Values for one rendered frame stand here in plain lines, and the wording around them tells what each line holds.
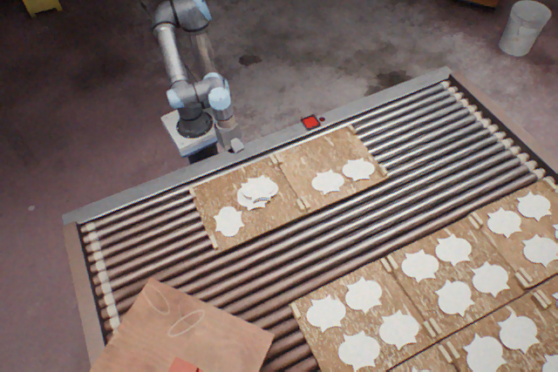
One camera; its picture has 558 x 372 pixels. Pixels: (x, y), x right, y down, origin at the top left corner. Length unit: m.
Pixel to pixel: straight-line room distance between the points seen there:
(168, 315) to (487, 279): 1.18
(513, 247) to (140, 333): 1.44
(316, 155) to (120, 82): 2.38
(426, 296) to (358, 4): 3.38
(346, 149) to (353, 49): 2.11
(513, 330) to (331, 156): 0.98
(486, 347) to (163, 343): 1.10
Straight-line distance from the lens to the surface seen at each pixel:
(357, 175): 2.00
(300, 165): 2.03
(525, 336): 1.87
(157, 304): 1.69
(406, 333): 1.73
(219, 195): 1.96
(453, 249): 1.91
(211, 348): 1.60
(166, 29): 1.90
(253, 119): 3.48
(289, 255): 1.82
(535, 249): 2.03
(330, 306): 1.72
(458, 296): 1.83
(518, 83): 4.16
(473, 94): 2.47
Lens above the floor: 2.57
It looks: 53 degrees down
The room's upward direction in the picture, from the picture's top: 3 degrees counter-clockwise
